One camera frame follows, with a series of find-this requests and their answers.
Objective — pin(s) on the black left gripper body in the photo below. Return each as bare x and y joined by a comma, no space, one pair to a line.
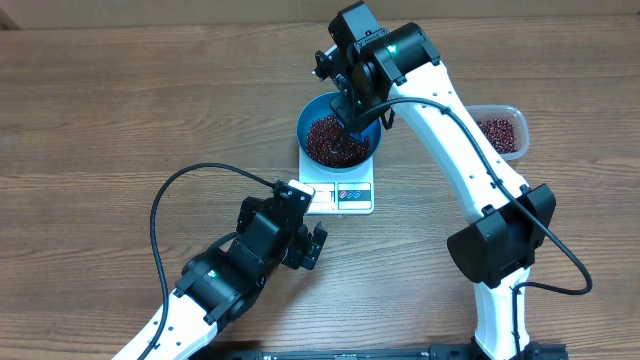
298,255

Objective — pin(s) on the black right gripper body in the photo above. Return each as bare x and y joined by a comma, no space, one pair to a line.
363,105

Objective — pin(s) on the red adzuki beans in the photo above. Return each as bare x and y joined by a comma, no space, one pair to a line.
320,138

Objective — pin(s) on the blue plastic measuring scoop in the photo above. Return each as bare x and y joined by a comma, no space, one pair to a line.
371,132

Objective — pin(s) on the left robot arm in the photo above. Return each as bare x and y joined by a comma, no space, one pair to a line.
218,286

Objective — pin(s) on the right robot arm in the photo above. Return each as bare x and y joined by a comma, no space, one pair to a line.
383,73

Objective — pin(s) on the teal blue bowl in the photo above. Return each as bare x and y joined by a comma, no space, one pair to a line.
314,110

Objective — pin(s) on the white digital kitchen scale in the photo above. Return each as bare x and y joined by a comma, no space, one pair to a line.
339,191

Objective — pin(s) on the clear plastic bean container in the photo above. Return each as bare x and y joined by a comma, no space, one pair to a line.
505,127

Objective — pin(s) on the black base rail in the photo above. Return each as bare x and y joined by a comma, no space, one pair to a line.
469,351

